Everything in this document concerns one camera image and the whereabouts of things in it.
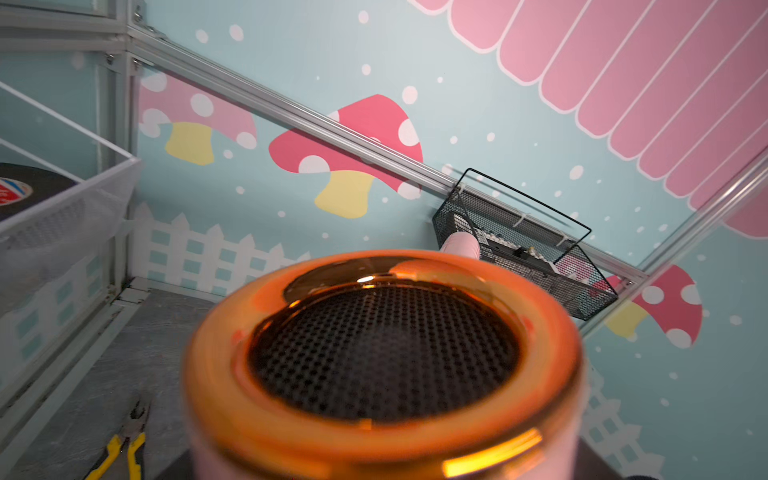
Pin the pink hair dryer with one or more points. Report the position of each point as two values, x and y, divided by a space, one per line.
385 364

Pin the black comb in basket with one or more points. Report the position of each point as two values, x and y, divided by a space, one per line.
504 253

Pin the black red tape measure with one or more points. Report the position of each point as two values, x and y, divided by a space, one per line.
23 187

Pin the black wire mesh basket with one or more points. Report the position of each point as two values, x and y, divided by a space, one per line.
522 234

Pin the white wire mesh basket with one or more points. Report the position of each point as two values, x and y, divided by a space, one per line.
40 244

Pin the yellow handled pliers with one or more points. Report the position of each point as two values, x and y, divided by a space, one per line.
123 454

